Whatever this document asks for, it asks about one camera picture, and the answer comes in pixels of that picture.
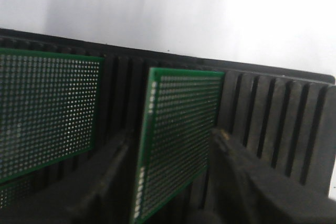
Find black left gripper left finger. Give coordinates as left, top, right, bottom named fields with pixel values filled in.
left=1, top=131, right=130, bottom=223

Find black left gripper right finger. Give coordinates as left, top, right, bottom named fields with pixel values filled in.
left=208, top=128, right=335, bottom=223

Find green circuit board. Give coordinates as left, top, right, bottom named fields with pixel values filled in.
left=1, top=48, right=104, bottom=182
left=130, top=67, right=225, bottom=223

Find black slotted board rack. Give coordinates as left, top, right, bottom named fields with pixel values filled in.
left=1, top=29, right=335, bottom=223

